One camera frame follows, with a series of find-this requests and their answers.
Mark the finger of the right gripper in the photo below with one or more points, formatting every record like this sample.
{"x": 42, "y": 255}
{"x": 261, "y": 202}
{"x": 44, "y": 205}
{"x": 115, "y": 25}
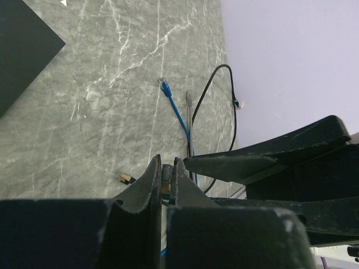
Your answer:
{"x": 312, "y": 171}

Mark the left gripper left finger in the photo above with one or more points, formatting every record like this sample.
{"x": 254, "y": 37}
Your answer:
{"x": 138, "y": 220}

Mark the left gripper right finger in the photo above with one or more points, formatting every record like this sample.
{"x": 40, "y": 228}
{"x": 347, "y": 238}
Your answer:
{"x": 189, "y": 227}

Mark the black ethernet cable short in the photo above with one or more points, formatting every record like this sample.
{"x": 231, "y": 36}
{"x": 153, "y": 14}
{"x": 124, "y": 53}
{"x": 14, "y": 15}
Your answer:
{"x": 165, "y": 179}

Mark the black network switch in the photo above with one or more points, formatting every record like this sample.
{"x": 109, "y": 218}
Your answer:
{"x": 28, "y": 45}

